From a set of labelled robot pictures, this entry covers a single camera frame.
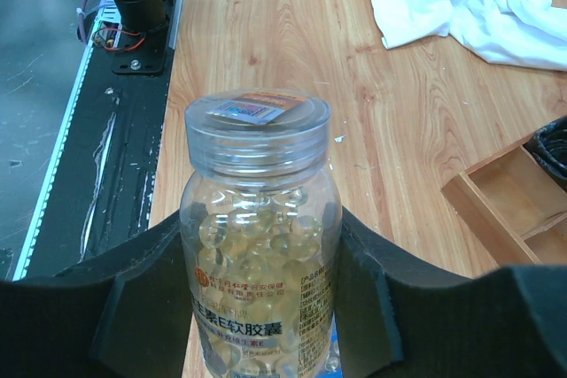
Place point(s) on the blue weekly pill organizer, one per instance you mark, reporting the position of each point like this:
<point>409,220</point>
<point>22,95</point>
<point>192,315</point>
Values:
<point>332,366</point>

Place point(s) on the clear jar of pills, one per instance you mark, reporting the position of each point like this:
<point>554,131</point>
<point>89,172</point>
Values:
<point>261,258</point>

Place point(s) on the wooden compartment tray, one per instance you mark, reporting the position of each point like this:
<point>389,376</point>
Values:
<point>513,207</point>

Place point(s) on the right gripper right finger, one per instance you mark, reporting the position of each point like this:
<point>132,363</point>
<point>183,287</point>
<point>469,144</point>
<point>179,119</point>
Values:
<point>399,316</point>

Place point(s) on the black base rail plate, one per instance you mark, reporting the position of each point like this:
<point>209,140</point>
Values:
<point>98,189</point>

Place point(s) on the white crumpled cloth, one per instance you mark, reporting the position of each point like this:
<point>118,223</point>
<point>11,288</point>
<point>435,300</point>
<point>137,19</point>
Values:
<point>526,33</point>

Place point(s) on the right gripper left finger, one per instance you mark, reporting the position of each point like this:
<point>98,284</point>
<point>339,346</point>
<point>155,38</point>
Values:
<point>125,313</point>

